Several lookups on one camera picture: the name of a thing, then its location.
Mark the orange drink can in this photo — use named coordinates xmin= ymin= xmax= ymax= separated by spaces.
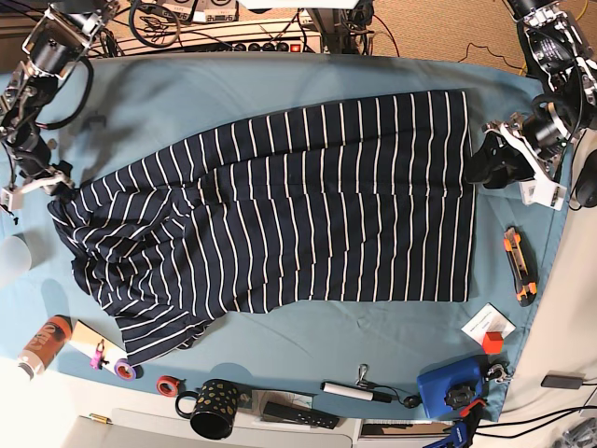
xmin=17 ymin=315 xmax=73 ymax=380

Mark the wooden board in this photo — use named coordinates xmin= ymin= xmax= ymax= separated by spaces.
xmin=70 ymin=321 xmax=126 ymax=375

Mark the white black marker pen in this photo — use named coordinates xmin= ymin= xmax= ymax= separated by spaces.
xmin=320 ymin=382 xmax=393 ymax=403

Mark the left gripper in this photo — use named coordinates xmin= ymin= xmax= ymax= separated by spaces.
xmin=465 ymin=95 xmax=583 ymax=189

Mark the black remote control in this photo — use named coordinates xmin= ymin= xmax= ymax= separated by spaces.
xmin=263 ymin=402 xmax=340 ymax=429

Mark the white paper card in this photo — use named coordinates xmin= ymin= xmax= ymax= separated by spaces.
xmin=461 ymin=303 xmax=516 ymax=345

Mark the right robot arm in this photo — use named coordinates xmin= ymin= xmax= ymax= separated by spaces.
xmin=1 ymin=1 xmax=120 ymax=211

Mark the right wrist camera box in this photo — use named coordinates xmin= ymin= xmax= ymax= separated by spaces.
xmin=1 ymin=188 xmax=23 ymax=212

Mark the pink small clip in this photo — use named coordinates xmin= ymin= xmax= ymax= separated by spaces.
xmin=90 ymin=342 xmax=108 ymax=370

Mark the teal table cloth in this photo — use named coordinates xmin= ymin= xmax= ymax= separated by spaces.
xmin=1 ymin=53 xmax=566 ymax=416

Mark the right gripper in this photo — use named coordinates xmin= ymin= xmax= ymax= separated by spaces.
xmin=1 ymin=137 xmax=76 ymax=201

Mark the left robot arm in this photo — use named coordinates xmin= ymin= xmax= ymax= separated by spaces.
xmin=465 ymin=1 xmax=596 ymax=189

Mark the orange black utility knife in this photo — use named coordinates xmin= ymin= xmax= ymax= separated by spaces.
xmin=503 ymin=227 xmax=537 ymax=307

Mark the packaged tool blister pack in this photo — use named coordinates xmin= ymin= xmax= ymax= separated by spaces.
xmin=519 ymin=180 xmax=536 ymax=206

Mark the blue plastic case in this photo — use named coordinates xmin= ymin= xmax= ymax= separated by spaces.
xmin=416 ymin=356 xmax=489 ymax=419

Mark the silver carabiner clip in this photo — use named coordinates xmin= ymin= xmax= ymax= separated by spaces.
xmin=355 ymin=364 xmax=370 ymax=389

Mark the red cube block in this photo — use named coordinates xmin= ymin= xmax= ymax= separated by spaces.
xmin=481 ymin=331 xmax=504 ymax=355

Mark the navy white striped t-shirt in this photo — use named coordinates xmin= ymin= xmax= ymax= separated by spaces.
xmin=49 ymin=90 xmax=476 ymax=366

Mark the purple tape roll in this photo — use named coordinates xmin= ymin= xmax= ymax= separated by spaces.
xmin=114 ymin=358 xmax=138 ymax=382

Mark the black patterned mug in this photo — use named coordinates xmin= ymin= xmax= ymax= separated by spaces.
xmin=174 ymin=379 xmax=240 ymax=441

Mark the red tape roll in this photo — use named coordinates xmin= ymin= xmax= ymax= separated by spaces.
xmin=156 ymin=375 xmax=181 ymax=398

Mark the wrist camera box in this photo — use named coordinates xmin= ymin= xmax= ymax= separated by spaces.
xmin=530 ymin=179 xmax=567 ymax=211
xmin=1 ymin=188 xmax=23 ymax=212

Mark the translucent plastic cup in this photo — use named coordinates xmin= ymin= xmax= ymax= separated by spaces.
xmin=0 ymin=233 xmax=32 ymax=288

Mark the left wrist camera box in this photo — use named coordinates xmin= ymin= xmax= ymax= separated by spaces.
xmin=530 ymin=179 xmax=567 ymax=211

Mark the blue handled clamp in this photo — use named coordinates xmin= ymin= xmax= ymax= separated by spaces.
xmin=425 ymin=399 xmax=486 ymax=448

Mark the black power strip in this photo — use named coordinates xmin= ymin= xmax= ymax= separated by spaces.
xmin=183 ymin=42 xmax=303 ymax=53

